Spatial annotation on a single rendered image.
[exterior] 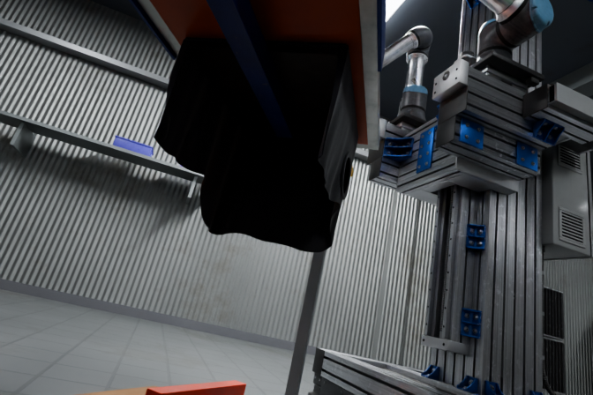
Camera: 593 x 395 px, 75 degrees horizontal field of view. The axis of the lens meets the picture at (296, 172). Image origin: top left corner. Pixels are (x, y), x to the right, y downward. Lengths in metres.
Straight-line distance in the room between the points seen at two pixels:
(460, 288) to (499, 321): 0.15
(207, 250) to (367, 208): 1.96
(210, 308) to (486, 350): 3.08
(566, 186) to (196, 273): 3.28
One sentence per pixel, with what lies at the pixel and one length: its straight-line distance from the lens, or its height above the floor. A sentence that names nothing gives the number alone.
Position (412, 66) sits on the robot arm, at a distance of 2.25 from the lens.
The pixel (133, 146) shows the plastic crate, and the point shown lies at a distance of 3.93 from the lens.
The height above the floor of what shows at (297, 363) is 0.18.
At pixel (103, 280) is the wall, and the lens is 4.12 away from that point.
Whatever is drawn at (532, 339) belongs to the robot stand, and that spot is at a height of 0.43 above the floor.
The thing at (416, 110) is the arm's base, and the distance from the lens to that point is 1.91.
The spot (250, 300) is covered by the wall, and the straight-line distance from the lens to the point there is 4.20.
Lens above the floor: 0.33
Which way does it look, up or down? 20 degrees up
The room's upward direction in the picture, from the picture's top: 13 degrees clockwise
